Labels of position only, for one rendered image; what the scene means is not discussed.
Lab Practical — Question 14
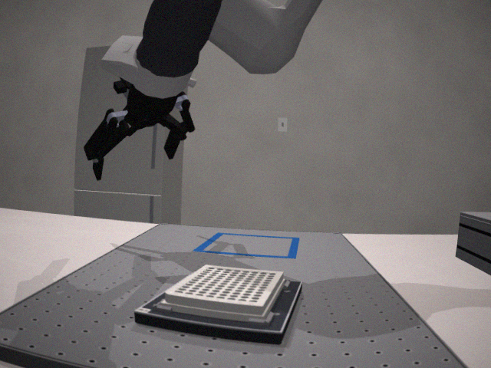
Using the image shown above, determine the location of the blue tape outline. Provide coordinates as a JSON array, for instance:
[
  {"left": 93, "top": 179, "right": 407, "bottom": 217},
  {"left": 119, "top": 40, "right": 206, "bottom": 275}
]
[{"left": 193, "top": 233, "right": 299, "bottom": 258}]

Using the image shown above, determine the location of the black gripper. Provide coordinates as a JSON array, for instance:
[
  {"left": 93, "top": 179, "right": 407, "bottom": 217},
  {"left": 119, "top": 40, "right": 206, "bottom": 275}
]
[{"left": 84, "top": 84, "right": 195, "bottom": 181}]

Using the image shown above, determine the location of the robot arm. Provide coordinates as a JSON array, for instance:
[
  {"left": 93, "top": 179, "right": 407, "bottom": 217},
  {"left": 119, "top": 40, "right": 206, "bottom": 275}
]
[{"left": 101, "top": 0, "right": 322, "bottom": 99}]

